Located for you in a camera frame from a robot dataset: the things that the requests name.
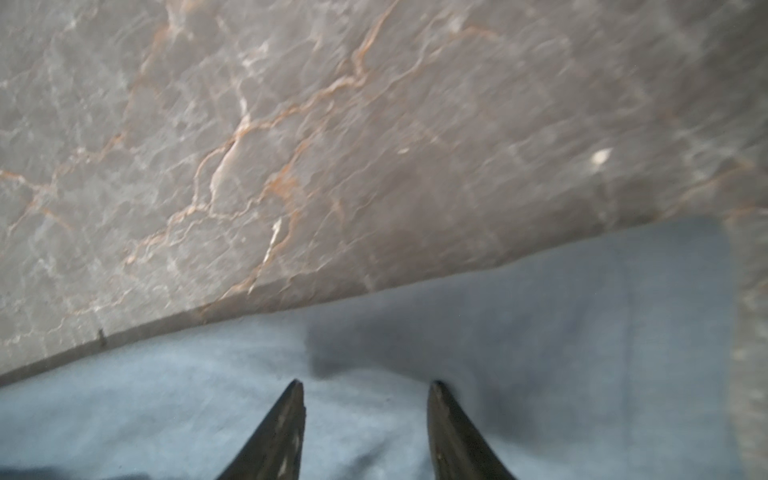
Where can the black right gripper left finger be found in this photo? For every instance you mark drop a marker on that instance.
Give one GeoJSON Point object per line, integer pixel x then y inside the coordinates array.
{"type": "Point", "coordinates": [274, 450]}

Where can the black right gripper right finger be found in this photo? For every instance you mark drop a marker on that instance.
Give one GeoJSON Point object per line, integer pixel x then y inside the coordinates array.
{"type": "Point", "coordinates": [457, 449]}

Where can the blue-grey t-shirt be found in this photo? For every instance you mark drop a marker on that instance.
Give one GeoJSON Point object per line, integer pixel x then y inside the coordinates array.
{"type": "Point", "coordinates": [601, 359]}

